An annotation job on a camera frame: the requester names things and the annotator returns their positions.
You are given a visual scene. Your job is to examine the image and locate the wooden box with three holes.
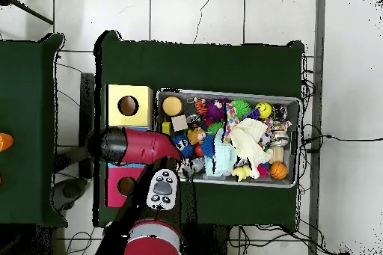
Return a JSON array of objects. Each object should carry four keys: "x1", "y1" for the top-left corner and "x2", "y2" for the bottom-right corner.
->
[{"x1": 104, "y1": 84, "x2": 155, "y2": 208}]

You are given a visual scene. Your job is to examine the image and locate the yellow smiley ball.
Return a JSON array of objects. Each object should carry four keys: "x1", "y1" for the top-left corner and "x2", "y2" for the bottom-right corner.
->
[{"x1": 254, "y1": 102, "x2": 273, "y2": 120}]

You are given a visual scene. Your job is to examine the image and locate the purple spiky ball with eyes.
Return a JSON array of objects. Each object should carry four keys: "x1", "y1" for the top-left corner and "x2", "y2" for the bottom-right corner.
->
[{"x1": 204, "y1": 99, "x2": 228, "y2": 123}]

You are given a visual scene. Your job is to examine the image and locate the blue fuzzy toy with eyes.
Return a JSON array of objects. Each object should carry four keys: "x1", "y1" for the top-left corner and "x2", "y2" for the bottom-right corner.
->
[{"x1": 173, "y1": 135, "x2": 196, "y2": 159}]

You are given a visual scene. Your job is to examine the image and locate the small orange basketball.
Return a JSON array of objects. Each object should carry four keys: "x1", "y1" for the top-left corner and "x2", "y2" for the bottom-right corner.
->
[{"x1": 269, "y1": 162, "x2": 289, "y2": 181}]

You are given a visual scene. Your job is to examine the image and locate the green cloth side table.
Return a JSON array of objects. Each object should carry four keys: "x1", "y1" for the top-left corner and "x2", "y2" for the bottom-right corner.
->
[{"x1": 0, "y1": 33, "x2": 66, "y2": 226}]

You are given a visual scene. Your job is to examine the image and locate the mint green knitted cloth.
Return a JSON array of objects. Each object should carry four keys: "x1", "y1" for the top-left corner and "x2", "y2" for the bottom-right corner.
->
[{"x1": 204, "y1": 128, "x2": 239, "y2": 177}]

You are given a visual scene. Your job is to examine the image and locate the small orange object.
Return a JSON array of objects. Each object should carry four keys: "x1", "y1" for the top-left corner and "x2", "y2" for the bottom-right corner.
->
[{"x1": 0, "y1": 133, "x2": 14, "y2": 153}]

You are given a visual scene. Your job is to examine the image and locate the brown plush toy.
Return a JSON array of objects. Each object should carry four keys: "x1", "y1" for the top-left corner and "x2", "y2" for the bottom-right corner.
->
[{"x1": 186, "y1": 126, "x2": 208, "y2": 146}]

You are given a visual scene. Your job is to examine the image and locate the green spiky ball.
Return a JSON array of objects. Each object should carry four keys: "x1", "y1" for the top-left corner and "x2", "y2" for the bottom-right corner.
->
[{"x1": 229, "y1": 99, "x2": 252, "y2": 118}]

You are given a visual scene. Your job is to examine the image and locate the cream knitted cloth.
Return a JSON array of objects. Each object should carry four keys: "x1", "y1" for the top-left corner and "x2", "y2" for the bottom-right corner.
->
[{"x1": 229, "y1": 117, "x2": 274, "y2": 169}]

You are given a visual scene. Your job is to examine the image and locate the polka dot cloth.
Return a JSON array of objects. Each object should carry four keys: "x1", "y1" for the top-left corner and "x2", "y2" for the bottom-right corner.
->
[{"x1": 224, "y1": 102, "x2": 240, "y2": 141}]

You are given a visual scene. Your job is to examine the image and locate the clear mesh bin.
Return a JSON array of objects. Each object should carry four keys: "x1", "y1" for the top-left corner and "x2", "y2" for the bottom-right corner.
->
[{"x1": 154, "y1": 89, "x2": 302, "y2": 189}]

